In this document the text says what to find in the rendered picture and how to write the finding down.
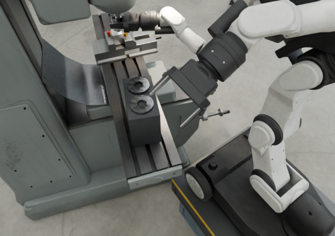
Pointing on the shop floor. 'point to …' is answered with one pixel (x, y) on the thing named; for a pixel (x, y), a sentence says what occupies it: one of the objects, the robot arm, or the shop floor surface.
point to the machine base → (90, 191)
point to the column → (32, 112)
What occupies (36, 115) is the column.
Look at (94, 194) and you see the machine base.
